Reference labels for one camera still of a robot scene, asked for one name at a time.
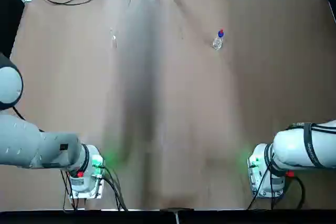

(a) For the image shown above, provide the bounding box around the clear bottle with blue cap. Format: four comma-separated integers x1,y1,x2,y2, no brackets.
212,30,225,51

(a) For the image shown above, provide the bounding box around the clear glass sample vial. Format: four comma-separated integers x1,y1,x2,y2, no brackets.
109,27,118,49

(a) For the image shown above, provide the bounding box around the black arm base cable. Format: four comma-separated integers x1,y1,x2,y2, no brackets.
246,165,307,210
101,165,129,212

